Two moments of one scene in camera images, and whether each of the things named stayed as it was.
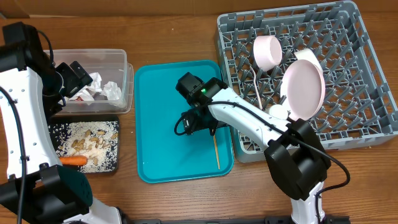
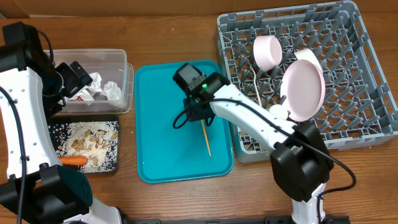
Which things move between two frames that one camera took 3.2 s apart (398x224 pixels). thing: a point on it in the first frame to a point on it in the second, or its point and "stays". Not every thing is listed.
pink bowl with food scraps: [267, 51] stays
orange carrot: [73, 160] stays
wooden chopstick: [217, 153] to [206, 137]
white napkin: [94, 86] stays
